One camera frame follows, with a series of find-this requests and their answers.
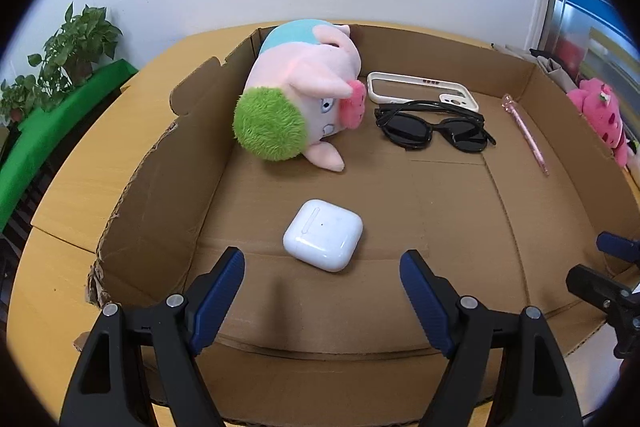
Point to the white earbuds case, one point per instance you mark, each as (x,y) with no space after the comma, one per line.
(322,234)

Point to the glass door with blue sign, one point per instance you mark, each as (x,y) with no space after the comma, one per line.
(595,7)

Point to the pink pig plush toy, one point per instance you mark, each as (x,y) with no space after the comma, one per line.
(295,72)

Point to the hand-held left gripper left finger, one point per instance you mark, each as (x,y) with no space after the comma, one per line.
(220,297)

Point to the green potted plant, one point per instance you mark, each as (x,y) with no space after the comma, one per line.
(75,42)

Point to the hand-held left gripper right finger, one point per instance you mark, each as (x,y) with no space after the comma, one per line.
(422,297)

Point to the black sunglasses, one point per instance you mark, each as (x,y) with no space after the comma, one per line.
(407,129)

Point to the brown cardboard box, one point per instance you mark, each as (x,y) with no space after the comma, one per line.
(450,217)

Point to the pink pen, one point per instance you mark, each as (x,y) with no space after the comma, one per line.
(527,132)

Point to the pink strawberry plush toy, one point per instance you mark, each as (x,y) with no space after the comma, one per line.
(597,107)

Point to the beige bag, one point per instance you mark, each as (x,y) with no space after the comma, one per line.
(555,69)

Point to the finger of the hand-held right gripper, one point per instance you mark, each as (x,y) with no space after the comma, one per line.
(617,246)
(595,284)

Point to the white phone case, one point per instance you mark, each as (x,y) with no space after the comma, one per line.
(462,102)

